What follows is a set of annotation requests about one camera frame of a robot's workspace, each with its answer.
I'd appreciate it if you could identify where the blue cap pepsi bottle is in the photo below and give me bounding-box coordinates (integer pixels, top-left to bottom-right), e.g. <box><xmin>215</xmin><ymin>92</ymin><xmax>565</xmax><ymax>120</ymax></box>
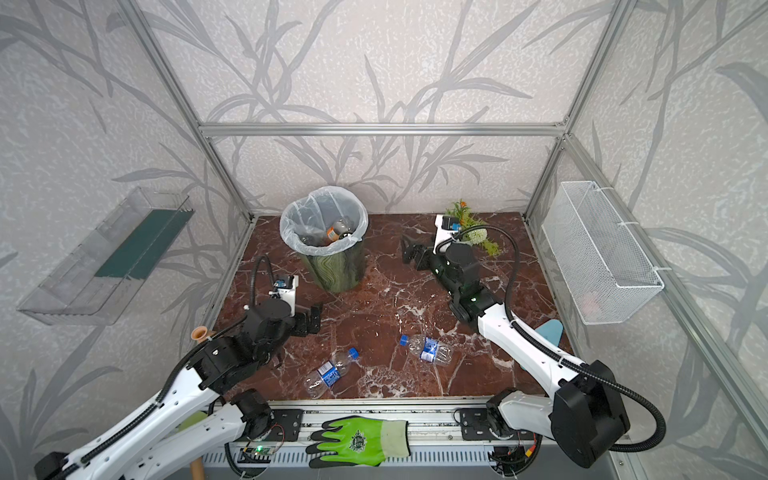
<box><xmin>303</xmin><ymin>347</ymin><xmax>359</xmax><ymax>399</ymax></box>

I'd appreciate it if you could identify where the blue cap blue label bottle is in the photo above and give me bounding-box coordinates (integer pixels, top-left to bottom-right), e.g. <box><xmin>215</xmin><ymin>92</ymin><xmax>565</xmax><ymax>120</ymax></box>
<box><xmin>399</xmin><ymin>334</ymin><xmax>453</xmax><ymax>366</ymax></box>

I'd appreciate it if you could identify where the orange cap orange label bottle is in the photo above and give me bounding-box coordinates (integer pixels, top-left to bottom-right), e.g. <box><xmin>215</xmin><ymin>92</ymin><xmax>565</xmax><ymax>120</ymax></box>
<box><xmin>325</xmin><ymin>216</ymin><xmax>356</xmax><ymax>243</ymax></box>

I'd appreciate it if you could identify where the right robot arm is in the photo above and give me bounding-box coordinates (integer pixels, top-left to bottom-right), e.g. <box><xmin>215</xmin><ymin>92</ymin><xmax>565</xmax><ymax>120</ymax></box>
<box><xmin>400</xmin><ymin>215</ymin><xmax>667</xmax><ymax>468</ymax></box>

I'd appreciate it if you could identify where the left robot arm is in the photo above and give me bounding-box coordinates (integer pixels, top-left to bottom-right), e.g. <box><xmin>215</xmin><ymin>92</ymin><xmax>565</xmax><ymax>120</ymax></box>
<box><xmin>34</xmin><ymin>277</ymin><xmax>322</xmax><ymax>479</ymax></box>

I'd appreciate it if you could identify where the green wood-pattern trash bin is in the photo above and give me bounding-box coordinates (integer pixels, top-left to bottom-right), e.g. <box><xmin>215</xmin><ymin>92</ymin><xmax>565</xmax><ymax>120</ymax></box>
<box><xmin>299</xmin><ymin>241</ymin><xmax>366</xmax><ymax>294</ymax></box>

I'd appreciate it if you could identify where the clear plastic bin liner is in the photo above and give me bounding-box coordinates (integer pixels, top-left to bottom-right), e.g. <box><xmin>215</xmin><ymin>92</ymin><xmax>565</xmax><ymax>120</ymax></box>
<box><xmin>280</xmin><ymin>186</ymin><xmax>369</xmax><ymax>256</ymax></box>

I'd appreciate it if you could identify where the white pot with artificial flowers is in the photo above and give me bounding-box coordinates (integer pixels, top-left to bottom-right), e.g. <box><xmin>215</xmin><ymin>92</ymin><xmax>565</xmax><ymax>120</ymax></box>
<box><xmin>446</xmin><ymin>200</ymin><xmax>501</xmax><ymax>258</ymax></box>

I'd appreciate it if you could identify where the small terracotta pot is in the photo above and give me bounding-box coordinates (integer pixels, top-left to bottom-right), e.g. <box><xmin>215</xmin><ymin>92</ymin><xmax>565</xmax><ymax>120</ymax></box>
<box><xmin>190</xmin><ymin>326</ymin><xmax>211</xmax><ymax>344</ymax></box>

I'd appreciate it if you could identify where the light blue small shovel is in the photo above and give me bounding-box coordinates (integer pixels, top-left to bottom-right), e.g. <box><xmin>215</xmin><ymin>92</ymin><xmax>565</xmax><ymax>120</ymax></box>
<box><xmin>536</xmin><ymin>319</ymin><xmax>564</xmax><ymax>347</ymax></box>

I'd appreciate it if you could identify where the green and black work glove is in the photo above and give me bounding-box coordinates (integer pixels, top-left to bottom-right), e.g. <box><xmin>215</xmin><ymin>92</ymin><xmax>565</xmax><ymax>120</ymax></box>
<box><xmin>305</xmin><ymin>416</ymin><xmax>411</xmax><ymax>469</ymax></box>

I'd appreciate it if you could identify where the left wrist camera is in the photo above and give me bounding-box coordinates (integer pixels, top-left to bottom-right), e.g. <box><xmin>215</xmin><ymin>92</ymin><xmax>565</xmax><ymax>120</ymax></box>
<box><xmin>269</xmin><ymin>275</ymin><xmax>299</xmax><ymax>316</ymax></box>

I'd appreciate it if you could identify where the left circuit board with wires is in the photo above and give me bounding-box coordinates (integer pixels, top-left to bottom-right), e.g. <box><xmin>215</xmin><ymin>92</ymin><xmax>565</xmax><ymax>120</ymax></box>
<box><xmin>235</xmin><ymin>424</ymin><xmax>285</xmax><ymax>468</ymax></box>

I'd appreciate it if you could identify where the circuit board with wires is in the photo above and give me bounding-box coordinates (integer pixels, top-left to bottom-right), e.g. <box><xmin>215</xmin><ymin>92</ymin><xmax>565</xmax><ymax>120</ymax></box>
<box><xmin>488</xmin><ymin>443</ymin><xmax>538</xmax><ymax>478</ymax></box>
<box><xmin>235</xmin><ymin>424</ymin><xmax>285</xmax><ymax>468</ymax></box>

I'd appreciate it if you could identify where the white wire mesh basket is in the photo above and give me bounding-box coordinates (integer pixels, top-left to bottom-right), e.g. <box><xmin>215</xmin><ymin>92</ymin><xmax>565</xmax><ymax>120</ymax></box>
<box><xmin>542</xmin><ymin>181</ymin><xmax>665</xmax><ymax>325</ymax></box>

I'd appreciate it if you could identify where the clear acrylic wall shelf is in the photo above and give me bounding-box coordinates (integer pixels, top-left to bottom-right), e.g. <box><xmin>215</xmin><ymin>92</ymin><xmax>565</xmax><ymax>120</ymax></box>
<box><xmin>17</xmin><ymin>187</ymin><xmax>195</xmax><ymax>326</ymax></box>

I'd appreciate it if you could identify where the right circuit board with wires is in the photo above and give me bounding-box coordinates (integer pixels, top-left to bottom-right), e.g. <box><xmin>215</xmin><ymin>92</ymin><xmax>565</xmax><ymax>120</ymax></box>
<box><xmin>488</xmin><ymin>443</ymin><xmax>538</xmax><ymax>478</ymax></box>

